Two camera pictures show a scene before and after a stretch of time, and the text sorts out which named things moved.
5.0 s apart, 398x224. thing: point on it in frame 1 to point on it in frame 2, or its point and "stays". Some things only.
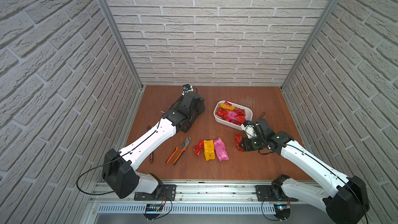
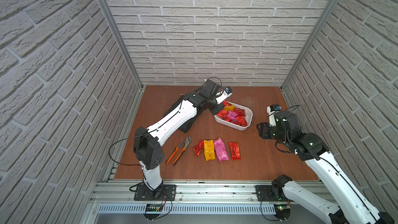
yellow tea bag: (228, 108) stays
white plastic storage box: (249, 115) stays
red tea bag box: (238, 137) to (235, 151)
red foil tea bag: (198, 147) stays
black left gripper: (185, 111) to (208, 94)
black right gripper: (245, 145) to (263, 130)
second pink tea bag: (231, 115) stays
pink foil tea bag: (221, 150) stays
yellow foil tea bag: (209, 150) stays
